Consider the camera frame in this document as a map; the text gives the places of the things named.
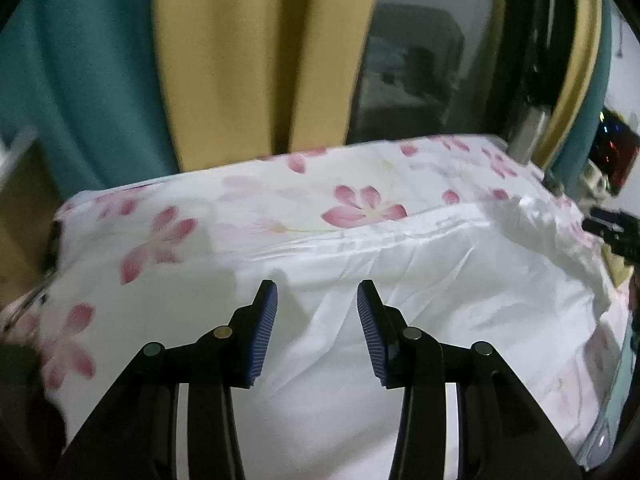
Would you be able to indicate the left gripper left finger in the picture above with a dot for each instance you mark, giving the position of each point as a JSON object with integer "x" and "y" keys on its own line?
{"x": 132, "y": 431}

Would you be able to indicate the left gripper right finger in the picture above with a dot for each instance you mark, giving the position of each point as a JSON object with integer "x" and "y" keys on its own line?
{"x": 502, "y": 431}

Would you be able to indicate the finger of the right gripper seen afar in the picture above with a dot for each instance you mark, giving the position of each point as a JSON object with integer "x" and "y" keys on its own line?
{"x": 603, "y": 223}

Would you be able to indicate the white shirt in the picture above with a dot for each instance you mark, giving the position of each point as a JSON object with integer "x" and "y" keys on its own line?
{"x": 519, "y": 274}

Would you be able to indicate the dark monitor with lights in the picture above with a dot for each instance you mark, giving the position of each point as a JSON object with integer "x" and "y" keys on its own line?
{"x": 614, "y": 150}

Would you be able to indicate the yellow teal curtain right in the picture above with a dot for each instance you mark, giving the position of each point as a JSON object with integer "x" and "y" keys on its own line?
{"x": 564, "y": 147}

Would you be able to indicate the steel tumbler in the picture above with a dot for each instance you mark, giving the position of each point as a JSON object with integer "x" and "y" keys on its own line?
{"x": 531, "y": 125}

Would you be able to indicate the floral white bed sheet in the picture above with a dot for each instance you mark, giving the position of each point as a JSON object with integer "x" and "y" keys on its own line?
{"x": 143, "y": 263}

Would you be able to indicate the black screwdriver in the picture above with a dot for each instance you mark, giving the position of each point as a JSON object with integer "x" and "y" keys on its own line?
{"x": 47, "y": 259}

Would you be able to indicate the glass window door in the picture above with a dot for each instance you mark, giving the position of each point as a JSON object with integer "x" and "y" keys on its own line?
{"x": 426, "y": 69}

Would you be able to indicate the brown cardboard box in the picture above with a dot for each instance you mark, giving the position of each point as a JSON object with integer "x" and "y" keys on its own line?
{"x": 29, "y": 199}

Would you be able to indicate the teal curtain left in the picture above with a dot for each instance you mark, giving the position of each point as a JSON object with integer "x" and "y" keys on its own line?
{"x": 82, "y": 74}

